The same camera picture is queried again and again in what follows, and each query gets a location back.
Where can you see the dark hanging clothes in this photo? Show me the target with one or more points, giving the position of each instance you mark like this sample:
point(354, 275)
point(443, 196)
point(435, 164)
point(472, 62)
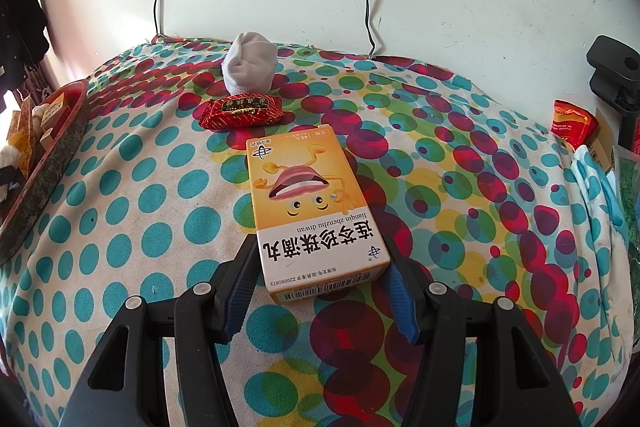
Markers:
point(20, 32)

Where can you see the black clamp mount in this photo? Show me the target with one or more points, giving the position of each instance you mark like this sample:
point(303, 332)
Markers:
point(612, 62)

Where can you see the green textured cloth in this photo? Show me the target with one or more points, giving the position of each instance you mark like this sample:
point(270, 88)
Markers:
point(630, 197)

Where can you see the red round tray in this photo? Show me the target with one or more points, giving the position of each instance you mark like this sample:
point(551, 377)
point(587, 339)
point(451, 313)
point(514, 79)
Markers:
point(55, 167)

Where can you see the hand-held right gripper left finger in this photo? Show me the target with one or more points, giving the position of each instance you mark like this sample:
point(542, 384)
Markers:
point(235, 312)

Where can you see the red foil packet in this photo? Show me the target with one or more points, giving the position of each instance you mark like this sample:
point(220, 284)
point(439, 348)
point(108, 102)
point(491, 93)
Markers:
point(572, 124)

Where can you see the white balled sock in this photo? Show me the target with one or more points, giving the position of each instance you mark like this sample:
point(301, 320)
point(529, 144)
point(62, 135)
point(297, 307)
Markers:
point(7, 164)

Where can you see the small white rolled sock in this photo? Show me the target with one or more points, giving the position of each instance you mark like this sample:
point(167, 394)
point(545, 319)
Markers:
point(37, 113)

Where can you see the small yellow box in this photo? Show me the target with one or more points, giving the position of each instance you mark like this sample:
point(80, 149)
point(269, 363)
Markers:
point(56, 107)

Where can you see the cardboard box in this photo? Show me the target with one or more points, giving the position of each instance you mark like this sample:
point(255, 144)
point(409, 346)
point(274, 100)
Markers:
point(602, 142)

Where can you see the polka-dot blanket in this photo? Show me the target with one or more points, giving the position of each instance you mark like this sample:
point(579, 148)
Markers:
point(500, 207)

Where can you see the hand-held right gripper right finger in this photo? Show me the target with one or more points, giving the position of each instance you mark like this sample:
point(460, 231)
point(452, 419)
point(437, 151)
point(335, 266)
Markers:
point(400, 302)

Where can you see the yellow medicine box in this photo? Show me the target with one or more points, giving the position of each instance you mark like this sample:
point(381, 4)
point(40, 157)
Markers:
point(300, 207)

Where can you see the red snack packet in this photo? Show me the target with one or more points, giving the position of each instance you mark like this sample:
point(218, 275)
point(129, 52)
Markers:
point(240, 113)

